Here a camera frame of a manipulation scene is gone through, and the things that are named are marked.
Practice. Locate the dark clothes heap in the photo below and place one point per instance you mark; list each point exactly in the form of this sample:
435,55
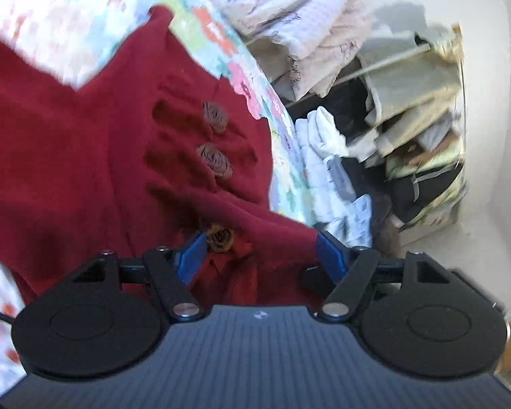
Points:
357,106

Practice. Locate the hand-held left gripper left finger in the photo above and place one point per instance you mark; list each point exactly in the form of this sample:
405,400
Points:
193,252

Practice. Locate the floral quilt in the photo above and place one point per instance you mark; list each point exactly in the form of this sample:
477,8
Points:
255,76

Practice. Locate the pile of folded clothes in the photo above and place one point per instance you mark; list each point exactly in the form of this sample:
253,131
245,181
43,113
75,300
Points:
421,115

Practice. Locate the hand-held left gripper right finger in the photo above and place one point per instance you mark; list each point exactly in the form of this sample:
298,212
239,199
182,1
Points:
330,252

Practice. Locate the white crumpled cloths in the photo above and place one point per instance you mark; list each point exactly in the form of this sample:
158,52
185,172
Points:
332,170

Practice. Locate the dark red sweater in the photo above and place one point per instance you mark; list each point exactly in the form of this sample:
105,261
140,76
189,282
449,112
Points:
89,157

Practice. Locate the beige printed blanket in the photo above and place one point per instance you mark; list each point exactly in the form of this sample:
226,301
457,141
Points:
298,21

